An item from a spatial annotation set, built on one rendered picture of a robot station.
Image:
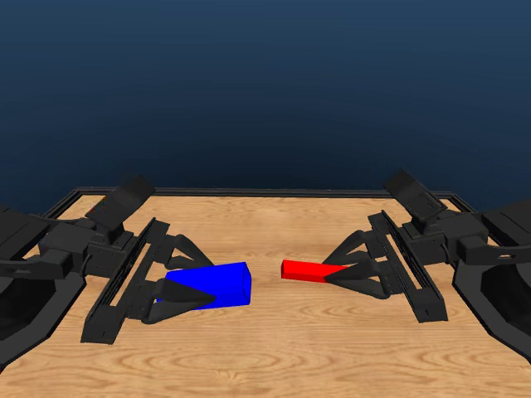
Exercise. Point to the blue hollow socket block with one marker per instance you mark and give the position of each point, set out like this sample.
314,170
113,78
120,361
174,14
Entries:
224,282

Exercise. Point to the black table frame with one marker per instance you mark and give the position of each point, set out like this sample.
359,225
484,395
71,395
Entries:
269,192

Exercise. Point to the thin red peg bar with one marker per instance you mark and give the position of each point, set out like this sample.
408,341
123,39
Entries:
303,270

